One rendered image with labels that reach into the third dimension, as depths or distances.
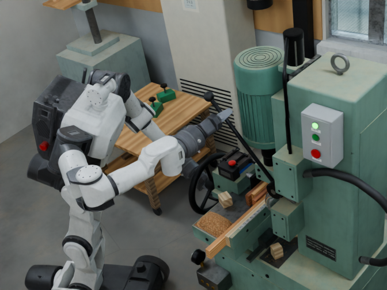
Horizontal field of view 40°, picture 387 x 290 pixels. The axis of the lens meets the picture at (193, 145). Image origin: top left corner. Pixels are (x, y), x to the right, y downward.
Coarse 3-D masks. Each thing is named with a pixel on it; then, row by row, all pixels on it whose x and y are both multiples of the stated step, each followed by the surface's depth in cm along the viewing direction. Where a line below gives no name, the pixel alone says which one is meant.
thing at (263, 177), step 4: (260, 160) 199; (256, 164) 197; (256, 168) 198; (268, 168) 194; (272, 168) 194; (256, 172) 199; (260, 172) 198; (272, 172) 192; (256, 176) 201; (260, 176) 199; (264, 176) 197; (272, 176) 194; (264, 180) 198; (268, 180) 197
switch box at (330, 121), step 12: (312, 108) 147; (324, 108) 146; (312, 120) 145; (324, 120) 142; (336, 120) 142; (312, 132) 147; (324, 132) 144; (336, 132) 144; (312, 144) 150; (324, 144) 146; (336, 144) 146; (324, 156) 149; (336, 156) 149
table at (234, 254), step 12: (216, 192) 219; (216, 204) 208; (240, 204) 206; (252, 204) 205; (228, 216) 202; (240, 216) 201; (192, 228) 202; (264, 228) 199; (204, 240) 200; (252, 240) 195; (228, 252) 192; (240, 252) 192
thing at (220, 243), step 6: (264, 198) 201; (258, 204) 198; (228, 228) 191; (222, 234) 189; (216, 240) 187; (222, 240) 187; (210, 246) 185; (216, 246) 186; (222, 246) 189; (210, 252) 184; (216, 252) 187; (210, 258) 186
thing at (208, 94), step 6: (204, 96) 176; (210, 96) 176; (216, 108) 177; (228, 120) 177; (234, 132) 177; (240, 138) 177; (246, 144) 177; (252, 156) 177; (258, 162) 177; (264, 168) 177; (270, 174) 177; (270, 180) 177; (270, 186) 175; (270, 192) 177; (276, 198) 176
